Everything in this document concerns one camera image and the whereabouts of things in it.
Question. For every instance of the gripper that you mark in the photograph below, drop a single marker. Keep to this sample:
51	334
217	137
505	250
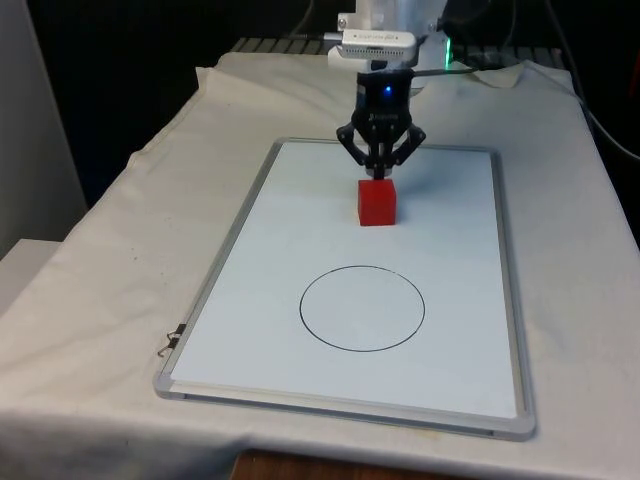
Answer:
384	102

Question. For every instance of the red cube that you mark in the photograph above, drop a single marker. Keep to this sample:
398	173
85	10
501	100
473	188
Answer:
377	205

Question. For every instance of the black binder clip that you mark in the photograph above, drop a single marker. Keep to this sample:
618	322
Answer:
175	336

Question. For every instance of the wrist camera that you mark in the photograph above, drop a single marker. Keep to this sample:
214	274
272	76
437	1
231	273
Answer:
370	46

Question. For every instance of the flat whiteboard with silver frame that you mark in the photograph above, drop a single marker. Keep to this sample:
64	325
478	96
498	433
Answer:
360	370

